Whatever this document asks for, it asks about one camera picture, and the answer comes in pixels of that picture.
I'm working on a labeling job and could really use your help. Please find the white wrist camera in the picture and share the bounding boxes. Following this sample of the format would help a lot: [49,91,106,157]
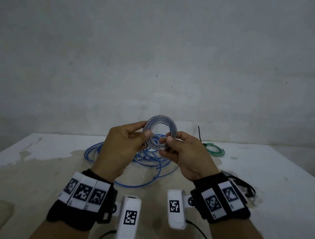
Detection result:
[113,195,142,239]
[167,189,195,230]

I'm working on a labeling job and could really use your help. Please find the black wristband with markers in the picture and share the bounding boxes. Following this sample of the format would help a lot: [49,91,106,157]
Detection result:
[190,171,251,224]
[46,169,118,231]

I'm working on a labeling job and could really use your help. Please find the green tube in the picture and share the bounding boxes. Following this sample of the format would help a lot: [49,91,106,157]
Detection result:
[203,142,226,157]

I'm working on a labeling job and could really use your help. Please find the clear tube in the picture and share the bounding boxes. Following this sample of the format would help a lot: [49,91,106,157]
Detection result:
[143,115,178,150]

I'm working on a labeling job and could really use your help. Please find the black right camera cord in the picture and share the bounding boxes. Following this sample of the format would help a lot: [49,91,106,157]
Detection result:
[186,220,208,239]

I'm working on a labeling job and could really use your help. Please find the black camera cord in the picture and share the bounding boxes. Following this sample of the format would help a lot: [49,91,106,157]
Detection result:
[98,230,116,239]
[186,220,208,239]

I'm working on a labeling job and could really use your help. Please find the person's left hand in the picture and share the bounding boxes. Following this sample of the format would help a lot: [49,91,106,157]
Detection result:
[90,120,154,183]

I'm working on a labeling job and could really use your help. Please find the person's right hand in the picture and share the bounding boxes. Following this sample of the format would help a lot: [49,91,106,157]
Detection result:
[158,131,220,182]

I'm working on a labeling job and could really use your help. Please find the black left camera cord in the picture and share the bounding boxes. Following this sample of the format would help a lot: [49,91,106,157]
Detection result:
[98,230,116,239]

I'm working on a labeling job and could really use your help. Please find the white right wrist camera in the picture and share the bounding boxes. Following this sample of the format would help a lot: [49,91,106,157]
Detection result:
[167,189,195,230]

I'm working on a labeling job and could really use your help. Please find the black left wristband with markers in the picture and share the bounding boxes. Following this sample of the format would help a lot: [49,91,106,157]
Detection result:
[46,169,118,231]

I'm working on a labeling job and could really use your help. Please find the black right wristband with markers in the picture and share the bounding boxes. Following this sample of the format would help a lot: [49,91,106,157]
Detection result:
[190,171,251,224]

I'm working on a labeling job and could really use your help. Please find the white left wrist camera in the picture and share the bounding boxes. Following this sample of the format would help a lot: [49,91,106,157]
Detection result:
[113,195,142,239]

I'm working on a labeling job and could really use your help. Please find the bundle of black cable ties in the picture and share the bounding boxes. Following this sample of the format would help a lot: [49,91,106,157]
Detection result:
[221,170,256,198]

